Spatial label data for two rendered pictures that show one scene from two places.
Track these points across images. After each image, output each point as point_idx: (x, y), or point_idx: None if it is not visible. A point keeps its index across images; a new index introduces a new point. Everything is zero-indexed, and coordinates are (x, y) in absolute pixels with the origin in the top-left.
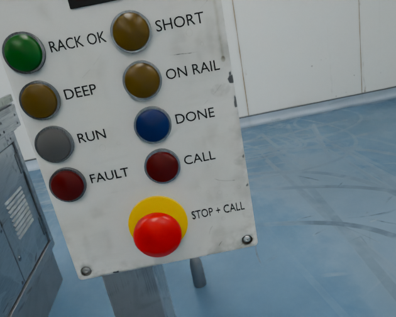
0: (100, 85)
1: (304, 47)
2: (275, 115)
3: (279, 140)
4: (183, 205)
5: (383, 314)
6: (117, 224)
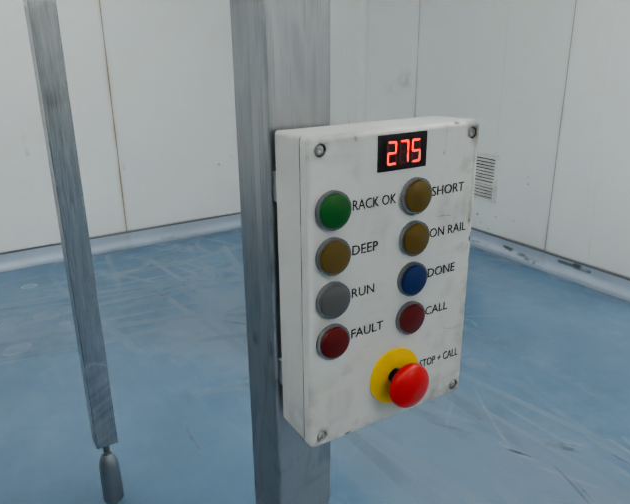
0: (381, 242)
1: (209, 137)
2: (166, 231)
3: (181, 269)
4: (415, 355)
5: (370, 487)
6: (360, 380)
